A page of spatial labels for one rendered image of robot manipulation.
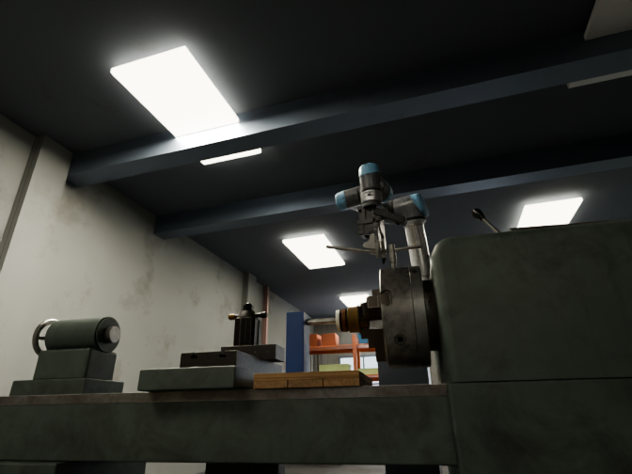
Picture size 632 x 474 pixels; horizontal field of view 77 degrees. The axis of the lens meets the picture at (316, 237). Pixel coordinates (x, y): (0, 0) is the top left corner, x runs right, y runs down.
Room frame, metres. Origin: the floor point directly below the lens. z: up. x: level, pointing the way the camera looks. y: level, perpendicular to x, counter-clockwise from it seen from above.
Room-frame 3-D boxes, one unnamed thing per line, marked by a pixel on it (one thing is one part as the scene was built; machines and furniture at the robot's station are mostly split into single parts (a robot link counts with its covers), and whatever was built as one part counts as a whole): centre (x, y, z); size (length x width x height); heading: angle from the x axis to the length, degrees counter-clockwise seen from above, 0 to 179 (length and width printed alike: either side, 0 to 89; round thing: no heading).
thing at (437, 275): (1.21, -0.66, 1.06); 0.59 x 0.48 x 0.39; 77
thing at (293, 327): (1.35, 0.07, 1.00); 0.08 x 0.06 x 0.23; 167
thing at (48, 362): (1.54, 0.90, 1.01); 0.30 x 0.20 x 0.29; 77
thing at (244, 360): (1.41, 0.27, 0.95); 0.43 x 0.18 x 0.04; 167
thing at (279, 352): (1.47, 0.23, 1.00); 0.20 x 0.10 x 0.05; 77
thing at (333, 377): (1.33, 0.00, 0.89); 0.36 x 0.30 x 0.04; 167
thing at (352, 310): (1.31, -0.12, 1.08); 0.09 x 0.09 x 0.09; 77
